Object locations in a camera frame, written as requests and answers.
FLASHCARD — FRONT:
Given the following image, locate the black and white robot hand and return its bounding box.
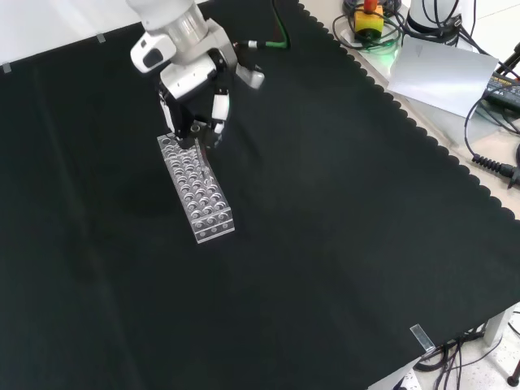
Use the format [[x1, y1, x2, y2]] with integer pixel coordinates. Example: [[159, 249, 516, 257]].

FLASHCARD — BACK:
[[157, 19, 266, 152]]

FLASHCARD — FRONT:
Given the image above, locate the clear plastic test tube rack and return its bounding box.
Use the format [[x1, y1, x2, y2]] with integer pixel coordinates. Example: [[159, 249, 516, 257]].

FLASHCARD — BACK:
[[156, 133, 237, 245]]

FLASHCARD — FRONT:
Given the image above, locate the yellow stop button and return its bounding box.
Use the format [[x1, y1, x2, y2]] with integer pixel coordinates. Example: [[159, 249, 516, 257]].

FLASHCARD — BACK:
[[353, 0, 385, 42]]

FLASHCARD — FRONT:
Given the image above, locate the black bench cloth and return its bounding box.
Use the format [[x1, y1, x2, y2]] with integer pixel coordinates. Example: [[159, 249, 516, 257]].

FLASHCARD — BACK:
[[0, 0, 520, 390]]

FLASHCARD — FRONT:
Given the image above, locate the pale grey board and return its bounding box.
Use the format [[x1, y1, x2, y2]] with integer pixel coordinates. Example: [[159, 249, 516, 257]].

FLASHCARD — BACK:
[[385, 33, 500, 119]]

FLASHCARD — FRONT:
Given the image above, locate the black power adapter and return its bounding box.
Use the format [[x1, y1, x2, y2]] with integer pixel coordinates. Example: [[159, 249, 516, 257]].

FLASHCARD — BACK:
[[484, 71, 520, 111]]

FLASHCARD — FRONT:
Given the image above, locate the black and orange tripod leg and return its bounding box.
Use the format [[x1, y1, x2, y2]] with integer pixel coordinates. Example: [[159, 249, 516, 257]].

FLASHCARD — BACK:
[[494, 39, 520, 77]]

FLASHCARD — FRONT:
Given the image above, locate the clear tape strip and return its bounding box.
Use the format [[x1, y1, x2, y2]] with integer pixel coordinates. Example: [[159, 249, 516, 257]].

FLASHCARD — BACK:
[[409, 323, 436, 353]]

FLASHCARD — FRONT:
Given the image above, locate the white table leg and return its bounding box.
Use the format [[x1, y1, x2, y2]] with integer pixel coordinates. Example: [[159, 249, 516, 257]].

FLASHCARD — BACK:
[[482, 301, 520, 347]]

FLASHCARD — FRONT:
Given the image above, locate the white wrist camera shell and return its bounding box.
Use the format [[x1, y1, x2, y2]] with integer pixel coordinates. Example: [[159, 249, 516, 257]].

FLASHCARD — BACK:
[[129, 32, 178, 75]]

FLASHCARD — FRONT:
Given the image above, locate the green robot cable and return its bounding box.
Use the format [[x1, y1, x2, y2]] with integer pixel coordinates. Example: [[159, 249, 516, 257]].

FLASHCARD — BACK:
[[232, 0, 292, 52]]

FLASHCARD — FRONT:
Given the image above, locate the black coiled cable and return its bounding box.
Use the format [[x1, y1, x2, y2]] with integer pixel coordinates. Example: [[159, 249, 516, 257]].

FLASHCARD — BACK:
[[331, 0, 408, 51]]

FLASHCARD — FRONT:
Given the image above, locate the thin green cable loop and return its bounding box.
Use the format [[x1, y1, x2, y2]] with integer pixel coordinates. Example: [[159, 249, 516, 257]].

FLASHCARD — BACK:
[[357, 28, 405, 54]]

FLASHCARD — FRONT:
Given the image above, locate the black cable with ribbed plug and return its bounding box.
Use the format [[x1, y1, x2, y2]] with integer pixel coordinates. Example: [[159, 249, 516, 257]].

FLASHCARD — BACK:
[[463, 92, 520, 189]]

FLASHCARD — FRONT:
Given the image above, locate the black cable bundle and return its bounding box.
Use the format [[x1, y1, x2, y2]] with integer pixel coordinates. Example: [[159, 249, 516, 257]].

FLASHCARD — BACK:
[[413, 324, 520, 390]]

